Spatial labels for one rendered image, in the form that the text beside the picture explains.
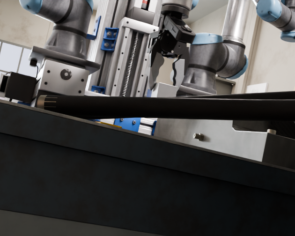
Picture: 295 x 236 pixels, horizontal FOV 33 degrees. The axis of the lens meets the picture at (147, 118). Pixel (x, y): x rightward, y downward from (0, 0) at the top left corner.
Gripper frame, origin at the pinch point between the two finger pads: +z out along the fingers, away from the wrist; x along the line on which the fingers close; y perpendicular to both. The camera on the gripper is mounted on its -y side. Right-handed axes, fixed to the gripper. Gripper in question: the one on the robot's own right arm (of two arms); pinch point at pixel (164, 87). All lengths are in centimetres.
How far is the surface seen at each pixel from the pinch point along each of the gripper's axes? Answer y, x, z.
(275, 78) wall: 402, -319, -90
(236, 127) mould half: -26.4, -5.7, 7.5
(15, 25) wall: 904, -47, -159
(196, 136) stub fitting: -15.9, -2.8, 10.6
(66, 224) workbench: -50, 31, 26
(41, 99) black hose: -38, 35, 10
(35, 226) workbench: -50, 35, 26
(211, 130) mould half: -18.8, -4.6, 8.7
